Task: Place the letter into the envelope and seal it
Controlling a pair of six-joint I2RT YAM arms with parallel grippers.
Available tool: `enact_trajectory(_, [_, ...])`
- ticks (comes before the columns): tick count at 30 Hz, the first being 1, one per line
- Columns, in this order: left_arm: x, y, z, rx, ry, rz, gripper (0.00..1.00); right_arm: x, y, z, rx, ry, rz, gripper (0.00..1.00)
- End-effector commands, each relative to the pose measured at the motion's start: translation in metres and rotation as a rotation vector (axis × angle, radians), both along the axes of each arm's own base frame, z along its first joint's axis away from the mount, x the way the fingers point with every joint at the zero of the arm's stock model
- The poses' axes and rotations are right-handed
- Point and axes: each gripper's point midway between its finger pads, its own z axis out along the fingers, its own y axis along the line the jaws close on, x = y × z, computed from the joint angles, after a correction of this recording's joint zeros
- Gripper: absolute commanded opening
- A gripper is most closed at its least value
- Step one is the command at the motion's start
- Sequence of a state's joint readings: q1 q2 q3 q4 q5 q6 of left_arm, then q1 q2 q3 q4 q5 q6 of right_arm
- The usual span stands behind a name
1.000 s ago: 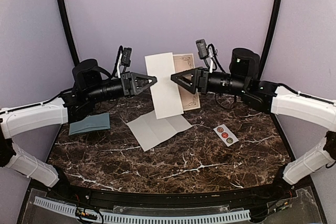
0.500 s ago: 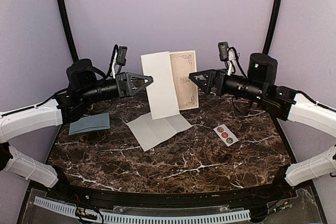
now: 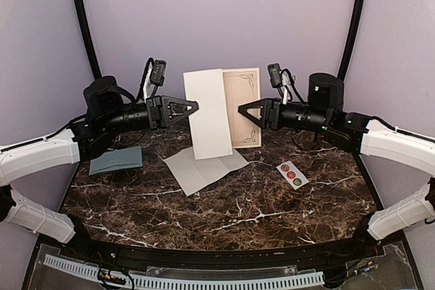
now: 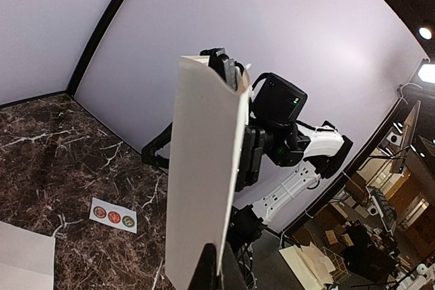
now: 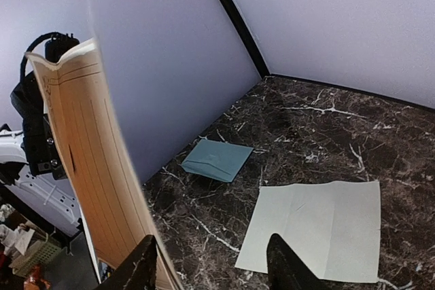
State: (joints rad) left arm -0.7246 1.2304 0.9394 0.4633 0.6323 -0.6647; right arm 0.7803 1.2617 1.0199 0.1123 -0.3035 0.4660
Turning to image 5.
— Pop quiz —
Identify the left black frame post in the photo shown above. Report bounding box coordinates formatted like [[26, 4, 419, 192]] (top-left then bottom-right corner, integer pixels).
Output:
[[219, 0, 270, 79]]

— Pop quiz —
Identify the blue-grey envelope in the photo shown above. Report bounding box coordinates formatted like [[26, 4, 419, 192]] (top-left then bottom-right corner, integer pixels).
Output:
[[181, 139, 254, 183]]

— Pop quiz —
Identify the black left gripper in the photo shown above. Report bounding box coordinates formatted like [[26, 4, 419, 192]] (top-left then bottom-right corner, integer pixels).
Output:
[[11, 72, 67, 180]]

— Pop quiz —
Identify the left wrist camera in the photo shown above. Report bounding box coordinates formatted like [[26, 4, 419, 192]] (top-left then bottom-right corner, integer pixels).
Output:
[[45, 33, 80, 63]]

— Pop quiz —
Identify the cream letter paper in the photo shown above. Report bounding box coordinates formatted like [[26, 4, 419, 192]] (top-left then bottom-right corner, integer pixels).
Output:
[[25, 37, 186, 290]]

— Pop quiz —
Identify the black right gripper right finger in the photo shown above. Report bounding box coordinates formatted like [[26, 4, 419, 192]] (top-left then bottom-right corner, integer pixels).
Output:
[[266, 233, 327, 290]]

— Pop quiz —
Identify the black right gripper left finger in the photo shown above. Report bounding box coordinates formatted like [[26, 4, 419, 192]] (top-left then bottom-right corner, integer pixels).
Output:
[[99, 235, 157, 290]]

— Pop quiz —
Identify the green perforated basket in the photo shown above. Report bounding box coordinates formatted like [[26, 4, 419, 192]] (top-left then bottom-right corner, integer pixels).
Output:
[[10, 234, 62, 277]]

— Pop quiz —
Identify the orange snack bag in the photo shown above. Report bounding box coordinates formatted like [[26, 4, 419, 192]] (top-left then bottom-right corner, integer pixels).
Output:
[[23, 264, 51, 290]]

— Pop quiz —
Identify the white-sleeved left robot arm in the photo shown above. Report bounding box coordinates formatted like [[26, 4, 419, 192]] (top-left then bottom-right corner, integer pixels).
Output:
[[1, 124, 82, 238]]

